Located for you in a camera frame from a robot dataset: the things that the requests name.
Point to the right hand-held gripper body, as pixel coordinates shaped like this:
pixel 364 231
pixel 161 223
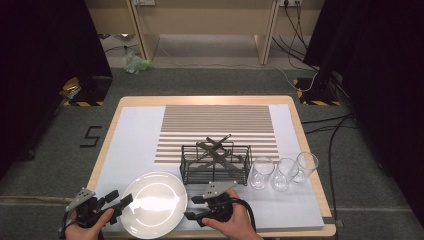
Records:
pixel 220 206

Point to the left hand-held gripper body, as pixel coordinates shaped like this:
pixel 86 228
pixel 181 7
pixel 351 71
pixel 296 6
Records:
pixel 88 206

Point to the white round plate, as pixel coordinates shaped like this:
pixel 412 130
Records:
pixel 153 203

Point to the steel fork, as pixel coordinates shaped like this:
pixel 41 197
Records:
pixel 225 138
pixel 213 149

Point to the clear drinking glass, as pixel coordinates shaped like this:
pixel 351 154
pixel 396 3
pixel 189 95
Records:
pixel 261 173
pixel 306 166
pixel 283 175

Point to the person's left hand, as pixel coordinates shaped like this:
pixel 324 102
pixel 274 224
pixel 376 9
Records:
pixel 86 233

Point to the person's right hand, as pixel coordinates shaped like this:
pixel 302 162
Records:
pixel 240 226

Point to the striped woven placemat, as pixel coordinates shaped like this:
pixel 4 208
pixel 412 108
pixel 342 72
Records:
pixel 216 120

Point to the black stand base striped tape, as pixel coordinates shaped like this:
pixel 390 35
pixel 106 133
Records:
pixel 316 95
pixel 95 91

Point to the yellow object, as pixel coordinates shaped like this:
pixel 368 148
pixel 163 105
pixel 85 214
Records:
pixel 70 88

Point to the green plastic bag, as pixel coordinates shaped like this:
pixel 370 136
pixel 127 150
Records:
pixel 136 64

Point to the black curtain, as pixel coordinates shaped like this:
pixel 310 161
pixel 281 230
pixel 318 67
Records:
pixel 43 66
pixel 383 83

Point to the light wooden desk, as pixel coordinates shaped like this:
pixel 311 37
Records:
pixel 206 20

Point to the white power strip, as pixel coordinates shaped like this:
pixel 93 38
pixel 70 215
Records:
pixel 144 2

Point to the wall power outlet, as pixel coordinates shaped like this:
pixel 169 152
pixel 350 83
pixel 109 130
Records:
pixel 290 2

